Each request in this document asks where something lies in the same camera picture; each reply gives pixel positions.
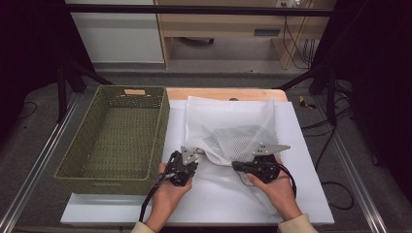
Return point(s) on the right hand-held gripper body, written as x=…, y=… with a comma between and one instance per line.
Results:
x=267, y=168

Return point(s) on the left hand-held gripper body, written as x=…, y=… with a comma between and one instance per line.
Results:
x=179, y=171

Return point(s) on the blue denim shorts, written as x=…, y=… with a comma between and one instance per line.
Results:
x=236, y=142

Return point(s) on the white mesh laundry bag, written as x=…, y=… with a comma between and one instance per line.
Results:
x=226, y=113

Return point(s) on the green woven basket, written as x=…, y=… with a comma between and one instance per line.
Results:
x=81, y=142

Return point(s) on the person's right hand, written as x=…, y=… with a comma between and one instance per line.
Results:
x=280, y=197

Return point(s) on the person's left hand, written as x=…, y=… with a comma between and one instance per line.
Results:
x=166, y=200

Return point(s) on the white table board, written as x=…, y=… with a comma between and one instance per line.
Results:
x=307, y=161

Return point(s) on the wooden table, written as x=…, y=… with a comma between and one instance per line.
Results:
x=200, y=93

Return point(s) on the yellow black tool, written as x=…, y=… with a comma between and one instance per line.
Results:
x=304, y=103

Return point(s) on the black metal stand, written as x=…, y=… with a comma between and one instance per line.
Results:
x=330, y=93
x=61, y=90

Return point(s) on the light wooden desk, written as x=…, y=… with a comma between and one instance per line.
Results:
x=226, y=26

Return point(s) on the white cabinet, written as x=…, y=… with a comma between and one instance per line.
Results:
x=120, y=39

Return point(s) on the black curtain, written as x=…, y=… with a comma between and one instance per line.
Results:
x=26, y=48
x=382, y=64

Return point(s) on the black horizontal bar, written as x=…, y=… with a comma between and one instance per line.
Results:
x=194, y=9

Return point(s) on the aluminium rail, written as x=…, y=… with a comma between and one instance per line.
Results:
x=39, y=161
x=353, y=168

